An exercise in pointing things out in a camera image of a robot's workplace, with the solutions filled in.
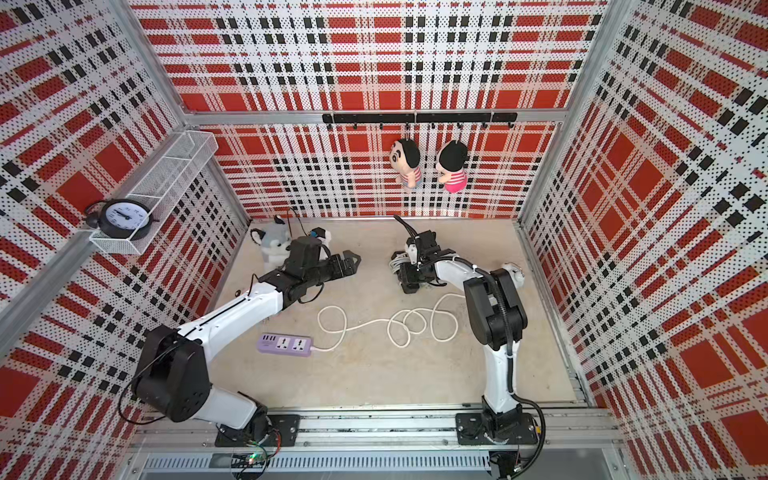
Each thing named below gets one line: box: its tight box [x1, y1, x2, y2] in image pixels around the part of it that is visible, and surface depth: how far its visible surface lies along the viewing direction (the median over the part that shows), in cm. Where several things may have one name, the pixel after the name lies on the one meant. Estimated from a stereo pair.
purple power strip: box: [256, 333, 314, 357], surface depth 88 cm
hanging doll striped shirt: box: [390, 139, 423, 189], surface depth 95 cm
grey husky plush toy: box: [250, 214, 292, 271], surface depth 94 cm
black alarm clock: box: [84, 198, 160, 241], surface depth 65 cm
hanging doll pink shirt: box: [436, 140, 469, 194], surface depth 100 cm
